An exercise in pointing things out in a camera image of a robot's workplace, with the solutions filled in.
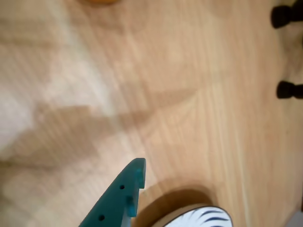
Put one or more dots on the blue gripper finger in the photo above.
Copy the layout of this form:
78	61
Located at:
111	203

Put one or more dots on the yellowish orange fruit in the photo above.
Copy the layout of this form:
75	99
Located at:
100	1

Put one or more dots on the white plate with blue strokes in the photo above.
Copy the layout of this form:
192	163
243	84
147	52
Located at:
208	218

